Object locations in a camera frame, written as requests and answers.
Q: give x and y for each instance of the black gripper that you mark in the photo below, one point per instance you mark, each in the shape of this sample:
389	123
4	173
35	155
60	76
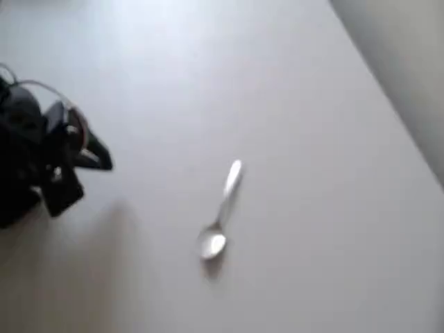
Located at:
91	157

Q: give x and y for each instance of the silver metal spoon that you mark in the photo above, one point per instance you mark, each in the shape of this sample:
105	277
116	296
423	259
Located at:
212	244

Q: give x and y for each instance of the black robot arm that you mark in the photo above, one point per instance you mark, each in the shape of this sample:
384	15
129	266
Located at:
17	138

